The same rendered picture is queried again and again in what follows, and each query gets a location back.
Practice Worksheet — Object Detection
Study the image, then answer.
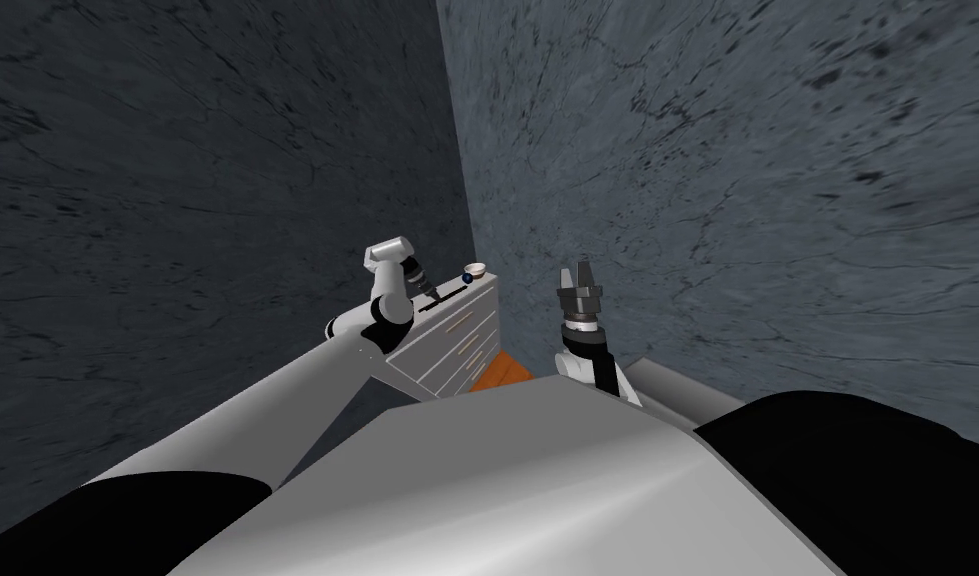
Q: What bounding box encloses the white drawer cabinet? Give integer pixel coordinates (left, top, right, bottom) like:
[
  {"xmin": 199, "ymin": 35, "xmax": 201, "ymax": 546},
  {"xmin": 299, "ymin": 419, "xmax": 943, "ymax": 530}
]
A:
[{"xmin": 384, "ymin": 271, "xmax": 503, "ymax": 401}]

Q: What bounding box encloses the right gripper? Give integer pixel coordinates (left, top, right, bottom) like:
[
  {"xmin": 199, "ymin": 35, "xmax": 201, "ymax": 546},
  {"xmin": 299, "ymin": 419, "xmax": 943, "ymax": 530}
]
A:
[{"xmin": 556, "ymin": 259, "xmax": 607, "ymax": 326}]

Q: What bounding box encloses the orange flat panel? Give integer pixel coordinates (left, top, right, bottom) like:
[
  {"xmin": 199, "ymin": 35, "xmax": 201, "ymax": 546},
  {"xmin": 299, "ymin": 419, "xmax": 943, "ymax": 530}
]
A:
[{"xmin": 467, "ymin": 349, "xmax": 536, "ymax": 394}]

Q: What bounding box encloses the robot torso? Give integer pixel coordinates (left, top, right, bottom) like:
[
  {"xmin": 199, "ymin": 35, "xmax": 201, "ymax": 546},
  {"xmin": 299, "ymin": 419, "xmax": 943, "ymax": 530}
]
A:
[{"xmin": 165, "ymin": 374, "xmax": 850, "ymax": 576}]

